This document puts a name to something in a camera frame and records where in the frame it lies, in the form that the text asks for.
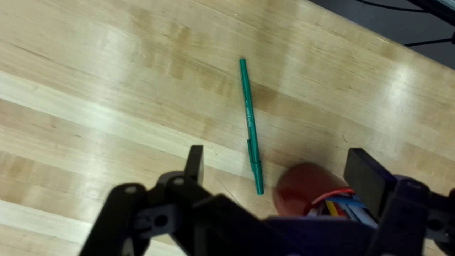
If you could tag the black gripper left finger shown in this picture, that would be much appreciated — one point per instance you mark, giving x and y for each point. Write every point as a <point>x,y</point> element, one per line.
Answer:
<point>128,214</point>

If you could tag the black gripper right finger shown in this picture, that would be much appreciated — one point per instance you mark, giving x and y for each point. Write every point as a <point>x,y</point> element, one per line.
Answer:
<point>374,183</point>

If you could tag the green pen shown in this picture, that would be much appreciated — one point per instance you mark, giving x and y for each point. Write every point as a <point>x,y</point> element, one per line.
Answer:
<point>249,123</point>

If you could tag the orange red pen mug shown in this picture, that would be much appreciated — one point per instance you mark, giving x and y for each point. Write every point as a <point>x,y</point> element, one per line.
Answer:
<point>299,187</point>

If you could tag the blue capped marker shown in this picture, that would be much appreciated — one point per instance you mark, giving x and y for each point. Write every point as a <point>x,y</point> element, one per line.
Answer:
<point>357,208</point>

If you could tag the yellow pencil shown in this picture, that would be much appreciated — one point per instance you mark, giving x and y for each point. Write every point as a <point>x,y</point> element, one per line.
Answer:
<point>332,208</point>

